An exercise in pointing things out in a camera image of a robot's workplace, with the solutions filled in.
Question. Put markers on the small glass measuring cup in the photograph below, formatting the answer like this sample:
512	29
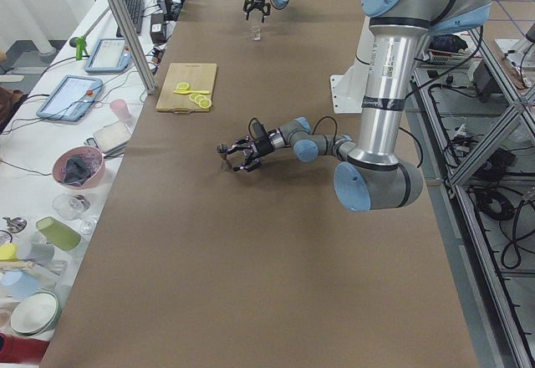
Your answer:
256	33

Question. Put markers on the steel jigger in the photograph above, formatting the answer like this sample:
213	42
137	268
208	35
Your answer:
222	151

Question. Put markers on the pink plastic cup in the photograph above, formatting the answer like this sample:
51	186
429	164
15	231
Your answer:
120	108

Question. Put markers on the green cup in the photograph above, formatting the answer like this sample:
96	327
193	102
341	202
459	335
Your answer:
58	233

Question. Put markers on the grey cup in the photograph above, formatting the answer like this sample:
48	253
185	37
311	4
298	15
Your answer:
41	253

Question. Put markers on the yellow cup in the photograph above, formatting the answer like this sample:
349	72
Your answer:
8	252

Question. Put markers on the light blue cup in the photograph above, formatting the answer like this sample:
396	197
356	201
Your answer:
20	284

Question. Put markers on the outer lemon slice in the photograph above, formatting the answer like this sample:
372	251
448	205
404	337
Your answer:
204	103

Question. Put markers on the lemon slice near knife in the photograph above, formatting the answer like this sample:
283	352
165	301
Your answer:
195	96

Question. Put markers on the wooden cutting board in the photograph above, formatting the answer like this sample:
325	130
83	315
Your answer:
197	75

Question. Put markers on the single lemon slice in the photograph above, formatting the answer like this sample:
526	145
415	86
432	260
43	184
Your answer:
182	86

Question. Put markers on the black power adapter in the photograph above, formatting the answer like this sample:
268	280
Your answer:
158	26

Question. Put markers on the black keyboard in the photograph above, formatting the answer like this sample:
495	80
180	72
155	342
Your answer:
135	9

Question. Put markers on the silver kitchen scale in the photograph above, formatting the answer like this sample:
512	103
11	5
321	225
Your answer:
112	137

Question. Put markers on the far blue teach pendant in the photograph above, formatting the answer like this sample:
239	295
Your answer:
110	55

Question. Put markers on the blue teach pendant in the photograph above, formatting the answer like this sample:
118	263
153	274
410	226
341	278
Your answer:
71	99
110	55

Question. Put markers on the pink bowl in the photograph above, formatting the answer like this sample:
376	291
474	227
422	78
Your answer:
92	155

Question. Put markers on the grey cloth in bowl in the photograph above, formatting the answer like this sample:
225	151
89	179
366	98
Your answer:
77	171

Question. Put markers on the near blue teach pendant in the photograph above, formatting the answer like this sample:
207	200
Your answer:
71	99

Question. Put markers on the wine glass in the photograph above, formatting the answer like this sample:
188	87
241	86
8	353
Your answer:
74	208

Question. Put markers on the white green bowl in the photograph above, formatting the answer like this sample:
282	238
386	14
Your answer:
36	314

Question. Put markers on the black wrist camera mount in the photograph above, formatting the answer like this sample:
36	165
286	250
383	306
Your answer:
256	129

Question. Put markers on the white camera pole base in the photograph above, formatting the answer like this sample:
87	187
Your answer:
347	90

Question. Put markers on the aluminium frame post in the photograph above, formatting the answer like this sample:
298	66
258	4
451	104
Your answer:
122	17

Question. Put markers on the green handled tool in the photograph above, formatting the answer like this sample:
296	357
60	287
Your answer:
79	43

